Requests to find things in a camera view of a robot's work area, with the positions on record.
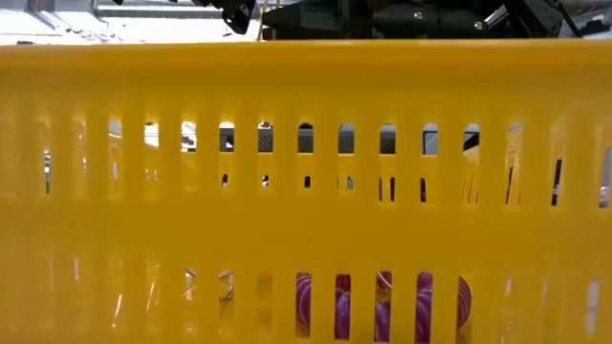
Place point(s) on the purple striped ball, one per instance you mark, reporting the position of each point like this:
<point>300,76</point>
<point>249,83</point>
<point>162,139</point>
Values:
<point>303,306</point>

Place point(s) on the white cylindrical spot lamp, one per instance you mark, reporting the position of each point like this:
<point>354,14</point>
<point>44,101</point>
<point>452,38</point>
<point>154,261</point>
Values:
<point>471,142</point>

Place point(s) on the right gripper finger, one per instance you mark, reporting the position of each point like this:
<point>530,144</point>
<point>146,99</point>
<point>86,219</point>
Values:
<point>236,14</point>

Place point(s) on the yellow slotted plastic basket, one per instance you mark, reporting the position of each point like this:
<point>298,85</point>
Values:
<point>306,229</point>

